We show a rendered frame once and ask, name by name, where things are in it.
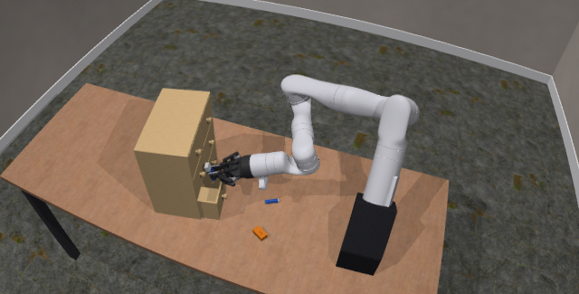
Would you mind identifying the orange nine-volt battery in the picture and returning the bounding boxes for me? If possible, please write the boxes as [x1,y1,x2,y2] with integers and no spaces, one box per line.
[252,226,268,241]

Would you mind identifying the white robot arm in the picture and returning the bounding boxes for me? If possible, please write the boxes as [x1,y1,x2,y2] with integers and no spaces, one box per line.
[250,75,420,207]

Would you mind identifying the blue and white eraser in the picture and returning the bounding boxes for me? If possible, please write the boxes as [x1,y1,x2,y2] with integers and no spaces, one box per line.
[204,163,214,174]

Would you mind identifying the tan wooden chest of drawers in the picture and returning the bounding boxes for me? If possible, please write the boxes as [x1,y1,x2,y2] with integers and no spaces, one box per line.
[134,89,211,220]

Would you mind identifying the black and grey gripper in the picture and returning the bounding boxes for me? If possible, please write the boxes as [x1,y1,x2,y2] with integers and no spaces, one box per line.
[208,152,255,186]

